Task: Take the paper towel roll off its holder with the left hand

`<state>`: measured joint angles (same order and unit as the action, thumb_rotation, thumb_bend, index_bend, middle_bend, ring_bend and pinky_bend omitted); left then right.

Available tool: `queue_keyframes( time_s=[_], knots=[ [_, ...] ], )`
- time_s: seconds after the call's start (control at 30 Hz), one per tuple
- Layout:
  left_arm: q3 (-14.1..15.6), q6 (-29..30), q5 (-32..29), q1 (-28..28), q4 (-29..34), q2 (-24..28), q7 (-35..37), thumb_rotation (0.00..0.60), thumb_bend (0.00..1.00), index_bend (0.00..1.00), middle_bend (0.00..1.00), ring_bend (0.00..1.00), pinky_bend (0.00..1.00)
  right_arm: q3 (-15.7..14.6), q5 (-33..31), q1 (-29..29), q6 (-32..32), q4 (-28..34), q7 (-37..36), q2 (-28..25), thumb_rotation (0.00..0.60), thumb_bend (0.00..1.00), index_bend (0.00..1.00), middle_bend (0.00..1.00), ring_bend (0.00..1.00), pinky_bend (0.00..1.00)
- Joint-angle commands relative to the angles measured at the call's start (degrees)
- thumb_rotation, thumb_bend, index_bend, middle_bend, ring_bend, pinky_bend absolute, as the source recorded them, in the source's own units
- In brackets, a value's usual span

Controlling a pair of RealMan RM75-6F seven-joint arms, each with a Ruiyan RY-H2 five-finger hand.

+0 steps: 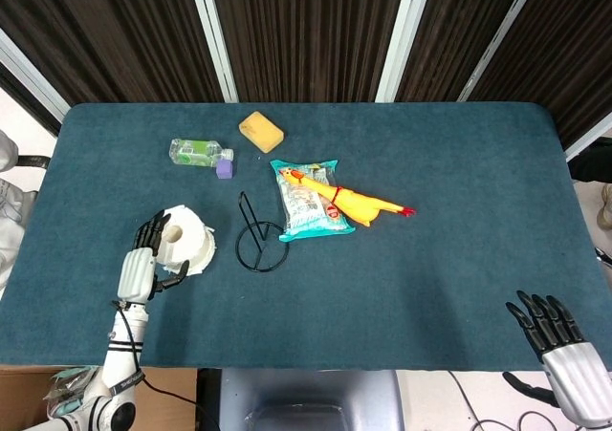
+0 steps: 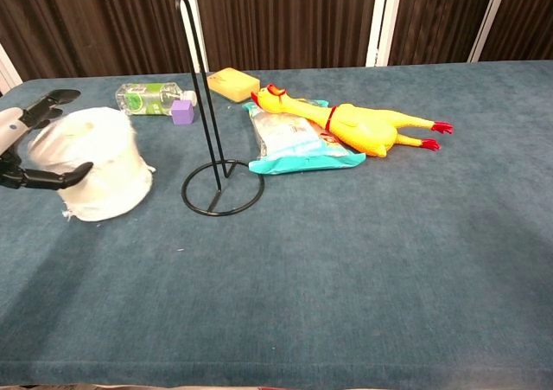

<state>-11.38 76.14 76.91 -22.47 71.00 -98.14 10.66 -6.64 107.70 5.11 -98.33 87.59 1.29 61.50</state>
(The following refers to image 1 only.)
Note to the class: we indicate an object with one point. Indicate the black bag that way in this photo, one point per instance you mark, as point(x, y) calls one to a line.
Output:
point(593, 163)

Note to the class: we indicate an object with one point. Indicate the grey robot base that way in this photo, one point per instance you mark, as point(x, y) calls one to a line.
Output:
point(311, 397)

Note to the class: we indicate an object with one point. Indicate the teal snack packet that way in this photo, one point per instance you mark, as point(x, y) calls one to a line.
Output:
point(303, 211)

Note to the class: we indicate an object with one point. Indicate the yellow rubber chicken toy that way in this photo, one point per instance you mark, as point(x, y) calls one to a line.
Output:
point(358, 206)

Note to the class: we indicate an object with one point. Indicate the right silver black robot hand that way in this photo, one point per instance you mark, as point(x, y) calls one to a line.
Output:
point(574, 373)

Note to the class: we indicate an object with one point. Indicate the brown cardboard box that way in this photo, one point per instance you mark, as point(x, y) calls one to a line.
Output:
point(24, 393)

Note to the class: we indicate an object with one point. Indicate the crumpled clear plastic bag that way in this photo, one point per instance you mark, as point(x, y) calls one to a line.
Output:
point(72, 385)

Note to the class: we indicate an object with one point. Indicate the yellow rectangular sponge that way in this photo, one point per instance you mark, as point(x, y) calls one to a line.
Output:
point(261, 132)

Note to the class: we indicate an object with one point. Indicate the clear green-label plastic bottle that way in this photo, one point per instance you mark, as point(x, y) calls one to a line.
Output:
point(191, 153)

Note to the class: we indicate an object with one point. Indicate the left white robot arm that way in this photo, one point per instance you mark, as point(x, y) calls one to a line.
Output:
point(122, 354)

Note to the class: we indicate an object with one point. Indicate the white toilet paper roll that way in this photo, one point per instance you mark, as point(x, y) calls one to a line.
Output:
point(191, 240)

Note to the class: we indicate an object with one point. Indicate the white partition frame post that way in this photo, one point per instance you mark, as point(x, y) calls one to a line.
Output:
point(499, 34)
point(590, 142)
point(404, 34)
point(28, 75)
point(212, 34)

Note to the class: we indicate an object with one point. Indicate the white padded object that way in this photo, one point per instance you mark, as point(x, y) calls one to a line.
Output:
point(12, 201)

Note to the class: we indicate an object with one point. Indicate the black bar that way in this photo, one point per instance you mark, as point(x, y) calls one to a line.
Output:
point(33, 161)

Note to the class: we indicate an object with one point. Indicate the small purple cube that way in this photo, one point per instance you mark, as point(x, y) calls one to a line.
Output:
point(225, 169)

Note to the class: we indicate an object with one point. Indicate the dark brown pleated partition panel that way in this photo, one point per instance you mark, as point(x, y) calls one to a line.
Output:
point(569, 44)
point(306, 29)
point(105, 29)
point(459, 29)

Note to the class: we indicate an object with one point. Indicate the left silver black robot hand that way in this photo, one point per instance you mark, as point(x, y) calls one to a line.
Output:
point(136, 275)

